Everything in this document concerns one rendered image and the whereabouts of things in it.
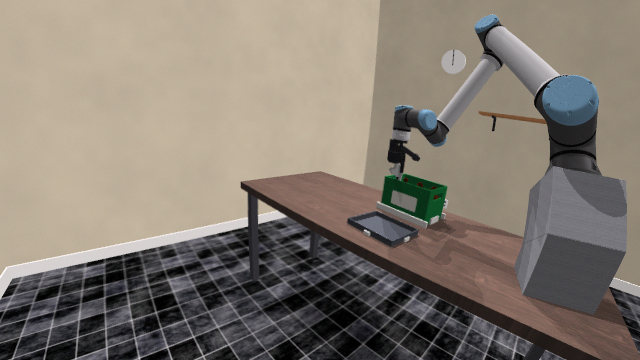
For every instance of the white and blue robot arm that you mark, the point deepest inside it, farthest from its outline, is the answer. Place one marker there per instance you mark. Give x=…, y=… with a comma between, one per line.
x=569, y=104

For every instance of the green bottle crate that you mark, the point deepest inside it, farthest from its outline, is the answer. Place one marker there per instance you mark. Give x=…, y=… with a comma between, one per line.
x=412, y=199

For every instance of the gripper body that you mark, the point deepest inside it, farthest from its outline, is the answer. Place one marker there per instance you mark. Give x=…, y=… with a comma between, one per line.
x=397, y=152

